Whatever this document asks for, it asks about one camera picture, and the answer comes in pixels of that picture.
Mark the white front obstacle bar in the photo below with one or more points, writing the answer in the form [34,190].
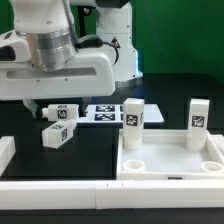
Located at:
[42,195]

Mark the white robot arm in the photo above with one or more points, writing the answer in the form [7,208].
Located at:
[67,49]

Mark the white left obstacle block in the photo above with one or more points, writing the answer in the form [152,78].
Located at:
[7,151]

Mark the white paper with tags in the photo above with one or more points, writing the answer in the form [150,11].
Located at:
[113,113]

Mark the white square table top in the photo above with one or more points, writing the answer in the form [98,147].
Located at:
[164,156]

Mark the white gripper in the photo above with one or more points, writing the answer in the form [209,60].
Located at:
[88,73]

